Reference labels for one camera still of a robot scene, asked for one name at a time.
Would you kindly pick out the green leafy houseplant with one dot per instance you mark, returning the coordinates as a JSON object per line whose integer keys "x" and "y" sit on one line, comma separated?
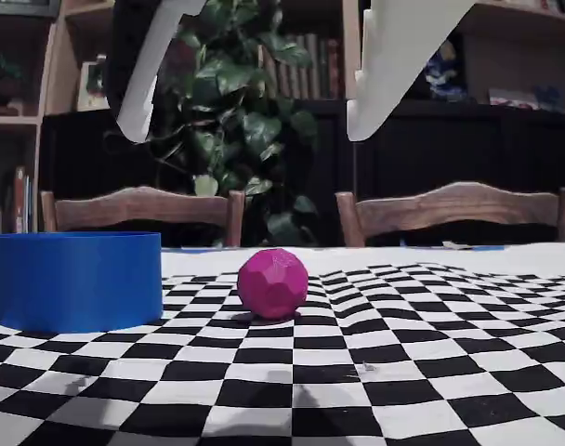
{"x": 236, "y": 93}

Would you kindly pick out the brown wooden chair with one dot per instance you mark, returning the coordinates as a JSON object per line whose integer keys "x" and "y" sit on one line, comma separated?
{"x": 138, "y": 209}
{"x": 450, "y": 206}

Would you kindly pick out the row of old books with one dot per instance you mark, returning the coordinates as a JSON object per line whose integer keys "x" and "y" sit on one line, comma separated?
{"x": 310, "y": 69}

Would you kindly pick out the black white checkered mat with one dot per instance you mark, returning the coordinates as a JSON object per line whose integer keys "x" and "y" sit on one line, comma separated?
{"x": 403, "y": 348}

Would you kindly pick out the blue white figurine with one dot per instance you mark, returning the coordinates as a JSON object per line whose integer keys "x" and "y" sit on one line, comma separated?
{"x": 442, "y": 72}

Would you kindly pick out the small framed picture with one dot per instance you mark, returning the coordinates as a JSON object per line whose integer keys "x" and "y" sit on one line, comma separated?
{"x": 93, "y": 83}

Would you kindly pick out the pink faceted ball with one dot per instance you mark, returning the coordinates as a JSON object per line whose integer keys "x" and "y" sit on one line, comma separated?
{"x": 273, "y": 285}

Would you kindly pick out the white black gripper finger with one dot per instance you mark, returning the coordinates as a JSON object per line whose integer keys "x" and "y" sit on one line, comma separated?
{"x": 148, "y": 60}

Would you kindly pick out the dark low cabinet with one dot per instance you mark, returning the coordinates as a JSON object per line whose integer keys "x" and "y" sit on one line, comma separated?
{"x": 450, "y": 148}

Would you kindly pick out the light wood bookshelf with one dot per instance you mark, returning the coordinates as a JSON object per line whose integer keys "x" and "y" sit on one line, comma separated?
{"x": 55, "y": 46}

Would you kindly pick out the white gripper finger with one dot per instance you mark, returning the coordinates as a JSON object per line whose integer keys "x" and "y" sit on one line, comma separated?
{"x": 394, "y": 46}

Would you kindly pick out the blue round box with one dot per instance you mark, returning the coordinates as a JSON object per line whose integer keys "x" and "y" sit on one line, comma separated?
{"x": 73, "y": 283}

